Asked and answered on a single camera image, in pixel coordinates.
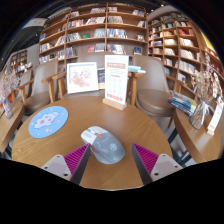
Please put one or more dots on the small white sign wooden base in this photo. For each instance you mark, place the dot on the small white sign wooden base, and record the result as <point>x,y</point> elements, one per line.
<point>215,120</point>

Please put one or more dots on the white hanging ceiling panel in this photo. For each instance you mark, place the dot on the white hanging ceiling panel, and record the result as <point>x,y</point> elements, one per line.
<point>35,22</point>

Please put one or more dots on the glass vase beige dried flowers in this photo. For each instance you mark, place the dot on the glass vase beige dried flowers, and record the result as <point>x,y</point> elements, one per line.
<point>199,115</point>

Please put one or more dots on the wide wooden bookshelf unit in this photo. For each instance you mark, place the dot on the wide wooden bookshelf unit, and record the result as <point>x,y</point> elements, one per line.
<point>93,33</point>

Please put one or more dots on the stack of books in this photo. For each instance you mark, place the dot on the stack of books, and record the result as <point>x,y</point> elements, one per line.
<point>182,103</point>

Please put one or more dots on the grey computer mouse orange accents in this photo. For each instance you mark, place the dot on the grey computer mouse orange accents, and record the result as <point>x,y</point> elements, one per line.
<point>105,146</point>

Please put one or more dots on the round wooden side table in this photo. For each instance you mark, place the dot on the round wooden side table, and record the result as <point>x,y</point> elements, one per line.
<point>10,130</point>
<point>200,143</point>

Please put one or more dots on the light blue book stack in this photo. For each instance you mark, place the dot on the light blue book stack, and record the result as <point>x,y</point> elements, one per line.
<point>136,69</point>

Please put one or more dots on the white framed floral picture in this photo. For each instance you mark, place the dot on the white framed floral picture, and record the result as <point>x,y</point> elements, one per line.
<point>82,77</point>

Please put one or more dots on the round light blue mouse pad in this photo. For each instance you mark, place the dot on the round light blue mouse pad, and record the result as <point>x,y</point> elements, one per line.
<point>48,121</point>

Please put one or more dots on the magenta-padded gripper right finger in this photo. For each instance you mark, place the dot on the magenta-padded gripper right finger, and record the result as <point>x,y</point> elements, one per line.
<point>146,160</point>

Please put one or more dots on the distant wooden bookshelf unit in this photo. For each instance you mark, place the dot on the distant wooden bookshelf unit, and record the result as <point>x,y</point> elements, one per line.
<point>18,60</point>

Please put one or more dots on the dark cover book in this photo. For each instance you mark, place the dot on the dark cover book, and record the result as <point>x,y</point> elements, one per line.
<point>101,76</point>

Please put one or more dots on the white red sign wooden base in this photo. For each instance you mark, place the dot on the white red sign wooden base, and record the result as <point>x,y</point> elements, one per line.
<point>116,80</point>

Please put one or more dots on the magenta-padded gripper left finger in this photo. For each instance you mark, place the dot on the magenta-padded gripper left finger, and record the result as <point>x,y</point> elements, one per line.
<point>75,159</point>

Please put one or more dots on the tall wooden bookshelf unit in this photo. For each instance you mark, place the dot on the tall wooden bookshelf unit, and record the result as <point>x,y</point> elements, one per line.
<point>176,46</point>

